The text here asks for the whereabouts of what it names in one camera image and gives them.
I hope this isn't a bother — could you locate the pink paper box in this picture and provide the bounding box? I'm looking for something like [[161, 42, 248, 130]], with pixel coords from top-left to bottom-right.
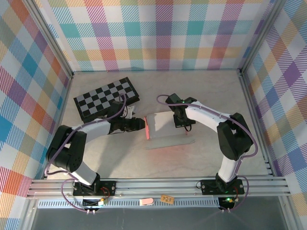
[[143, 111, 196, 150]]

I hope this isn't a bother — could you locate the black grey folding chessboard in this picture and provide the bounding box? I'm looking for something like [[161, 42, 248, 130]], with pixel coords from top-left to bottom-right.
[[73, 76, 141, 122]]

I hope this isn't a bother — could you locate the pink white eraser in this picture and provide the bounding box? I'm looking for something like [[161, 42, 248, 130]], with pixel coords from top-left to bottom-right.
[[139, 197, 154, 207]]

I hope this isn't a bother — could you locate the small circuit board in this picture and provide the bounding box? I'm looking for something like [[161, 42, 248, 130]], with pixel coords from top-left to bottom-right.
[[218, 196, 236, 208], [83, 197, 108, 208]]

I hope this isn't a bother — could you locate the thin aluminium wall rail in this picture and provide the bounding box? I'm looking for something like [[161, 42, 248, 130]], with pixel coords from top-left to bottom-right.
[[71, 69, 242, 73]]

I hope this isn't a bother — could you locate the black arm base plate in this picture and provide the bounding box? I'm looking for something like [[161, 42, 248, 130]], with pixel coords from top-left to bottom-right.
[[200, 179, 246, 196], [72, 180, 117, 197]]

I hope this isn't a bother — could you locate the aluminium slotted mounting rail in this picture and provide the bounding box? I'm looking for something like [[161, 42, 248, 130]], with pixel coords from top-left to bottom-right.
[[25, 175, 291, 199]]

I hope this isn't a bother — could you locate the aluminium side rail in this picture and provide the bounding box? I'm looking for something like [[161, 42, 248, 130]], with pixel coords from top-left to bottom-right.
[[239, 69, 276, 177]]

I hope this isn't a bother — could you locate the white slotted cable duct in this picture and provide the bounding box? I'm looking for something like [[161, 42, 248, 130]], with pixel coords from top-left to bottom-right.
[[37, 199, 222, 209]]

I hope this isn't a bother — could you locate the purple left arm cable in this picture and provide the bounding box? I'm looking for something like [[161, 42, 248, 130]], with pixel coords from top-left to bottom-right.
[[44, 92, 128, 213]]

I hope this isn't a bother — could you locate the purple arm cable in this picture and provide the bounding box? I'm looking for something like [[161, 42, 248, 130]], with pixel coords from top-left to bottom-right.
[[156, 94, 259, 213], [44, 92, 128, 213]]

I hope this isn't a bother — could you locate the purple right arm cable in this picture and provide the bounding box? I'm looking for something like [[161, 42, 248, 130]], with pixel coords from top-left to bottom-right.
[[156, 94, 259, 213]]

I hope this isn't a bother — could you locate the aluminium corner post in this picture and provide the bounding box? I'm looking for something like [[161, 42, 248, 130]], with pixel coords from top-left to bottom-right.
[[239, 0, 290, 76], [24, 0, 74, 79]]

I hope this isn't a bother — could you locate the aluminium frame leg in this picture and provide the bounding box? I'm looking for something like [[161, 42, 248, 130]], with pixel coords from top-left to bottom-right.
[[279, 196, 299, 230], [18, 198, 39, 230]]

